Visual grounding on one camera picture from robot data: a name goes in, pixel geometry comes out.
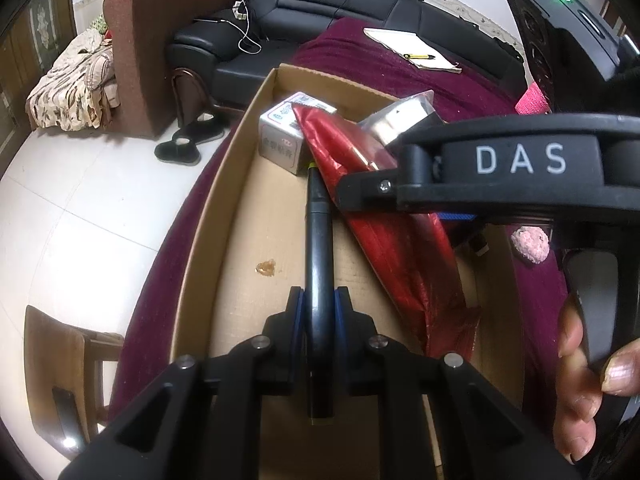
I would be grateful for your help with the red foil packet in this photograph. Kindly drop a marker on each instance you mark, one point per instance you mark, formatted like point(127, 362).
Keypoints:
point(395, 260)

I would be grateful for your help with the black marker yellow-green cap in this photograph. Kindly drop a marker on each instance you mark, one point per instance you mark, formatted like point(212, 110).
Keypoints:
point(319, 240)

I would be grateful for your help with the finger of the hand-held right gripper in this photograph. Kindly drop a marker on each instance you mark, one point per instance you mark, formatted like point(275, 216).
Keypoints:
point(360, 192)

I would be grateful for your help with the person's right hand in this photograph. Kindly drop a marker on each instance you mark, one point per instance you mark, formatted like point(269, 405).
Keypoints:
point(575, 400)

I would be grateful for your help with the beige patterned blanket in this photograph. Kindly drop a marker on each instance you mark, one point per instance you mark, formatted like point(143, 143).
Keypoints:
point(65, 85)

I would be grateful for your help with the pink cloth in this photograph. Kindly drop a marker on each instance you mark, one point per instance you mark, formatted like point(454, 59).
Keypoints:
point(531, 100)

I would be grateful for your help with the small white printed box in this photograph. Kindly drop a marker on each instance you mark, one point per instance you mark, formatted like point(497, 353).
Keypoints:
point(280, 135)

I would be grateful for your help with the brown armchair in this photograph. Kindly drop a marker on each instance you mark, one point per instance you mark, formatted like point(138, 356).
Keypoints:
point(145, 35)

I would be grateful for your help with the white charger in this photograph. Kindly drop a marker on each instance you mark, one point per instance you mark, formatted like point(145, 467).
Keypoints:
point(241, 11)

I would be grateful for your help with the maroon table cloth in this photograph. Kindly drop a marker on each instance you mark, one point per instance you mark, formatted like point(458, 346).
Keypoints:
point(350, 60)

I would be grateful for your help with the wooden chair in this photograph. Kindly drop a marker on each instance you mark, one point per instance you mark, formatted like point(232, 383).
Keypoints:
point(45, 360)

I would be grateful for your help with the black slipper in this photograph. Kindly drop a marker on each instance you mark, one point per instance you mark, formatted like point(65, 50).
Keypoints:
point(205, 130)
point(175, 152)

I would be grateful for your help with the white notebook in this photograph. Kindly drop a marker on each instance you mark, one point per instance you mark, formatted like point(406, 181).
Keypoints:
point(395, 40)

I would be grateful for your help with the pink plush toy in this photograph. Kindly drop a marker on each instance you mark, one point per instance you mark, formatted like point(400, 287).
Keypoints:
point(530, 245)

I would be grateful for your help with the wooden door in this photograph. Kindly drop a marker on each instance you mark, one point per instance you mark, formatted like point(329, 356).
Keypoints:
point(25, 35)

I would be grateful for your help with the yellow pen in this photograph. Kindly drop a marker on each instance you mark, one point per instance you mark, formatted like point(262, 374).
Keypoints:
point(419, 55)

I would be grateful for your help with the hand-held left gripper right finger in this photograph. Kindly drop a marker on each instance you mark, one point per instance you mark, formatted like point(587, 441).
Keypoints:
point(342, 310)

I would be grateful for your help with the black leather sofa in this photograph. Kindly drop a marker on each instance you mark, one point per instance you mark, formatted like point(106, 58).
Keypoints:
point(310, 5)

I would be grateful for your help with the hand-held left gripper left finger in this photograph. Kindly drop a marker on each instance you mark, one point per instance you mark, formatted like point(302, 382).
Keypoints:
point(298, 310)

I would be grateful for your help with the cardboard box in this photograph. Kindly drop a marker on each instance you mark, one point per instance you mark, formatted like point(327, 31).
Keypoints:
point(240, 240)

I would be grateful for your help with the black phone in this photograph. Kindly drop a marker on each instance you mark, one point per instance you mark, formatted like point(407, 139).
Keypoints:
point(210, 21)

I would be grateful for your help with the clear plastic packet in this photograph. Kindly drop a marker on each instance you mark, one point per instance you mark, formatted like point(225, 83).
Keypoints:
point(395, 120)

